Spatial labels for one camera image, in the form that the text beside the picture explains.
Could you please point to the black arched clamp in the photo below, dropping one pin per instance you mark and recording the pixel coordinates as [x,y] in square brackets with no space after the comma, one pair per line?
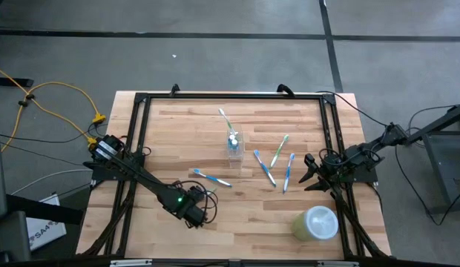
[285,89]
[174,89]

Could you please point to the dark grey cabinet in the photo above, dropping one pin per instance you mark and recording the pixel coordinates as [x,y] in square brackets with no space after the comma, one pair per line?
[11,237]

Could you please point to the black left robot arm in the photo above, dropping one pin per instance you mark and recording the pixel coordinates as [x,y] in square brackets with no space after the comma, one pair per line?
[141,174]

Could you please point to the black floor strip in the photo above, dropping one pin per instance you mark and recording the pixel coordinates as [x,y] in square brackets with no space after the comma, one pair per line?
[11,82]

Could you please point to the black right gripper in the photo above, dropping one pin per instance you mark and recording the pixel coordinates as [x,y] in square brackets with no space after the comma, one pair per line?
[328,178]

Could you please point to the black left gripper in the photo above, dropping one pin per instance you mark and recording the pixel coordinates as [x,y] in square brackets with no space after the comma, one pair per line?
[194,215]

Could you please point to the white printed box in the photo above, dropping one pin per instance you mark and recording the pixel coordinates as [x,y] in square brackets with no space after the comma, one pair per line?
[44,233]

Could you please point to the black aluminium table frame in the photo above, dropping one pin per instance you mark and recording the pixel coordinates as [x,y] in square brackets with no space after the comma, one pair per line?
[233,95]

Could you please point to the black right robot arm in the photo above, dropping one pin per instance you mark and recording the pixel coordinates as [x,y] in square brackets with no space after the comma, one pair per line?
[363,154]

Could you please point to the black metal stand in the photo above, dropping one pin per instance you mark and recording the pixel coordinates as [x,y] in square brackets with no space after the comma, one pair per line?
[437,124]

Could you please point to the blue white toothbrush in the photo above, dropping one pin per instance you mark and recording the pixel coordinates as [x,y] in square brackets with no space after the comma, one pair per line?
[264,167]
[288,172]
[215,180]

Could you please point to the black beam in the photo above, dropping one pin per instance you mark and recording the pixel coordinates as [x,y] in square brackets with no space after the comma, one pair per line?
[44,211]

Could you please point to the clear acrylic holder box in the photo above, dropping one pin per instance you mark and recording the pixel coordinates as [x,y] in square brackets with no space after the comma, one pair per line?
[236,161]

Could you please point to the silver bracket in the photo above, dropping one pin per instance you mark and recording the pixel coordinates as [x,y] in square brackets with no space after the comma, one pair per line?
[335,263]
[130,263]

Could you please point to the green canister white lid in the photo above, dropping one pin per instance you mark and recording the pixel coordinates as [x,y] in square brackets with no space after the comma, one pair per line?
[315,224]

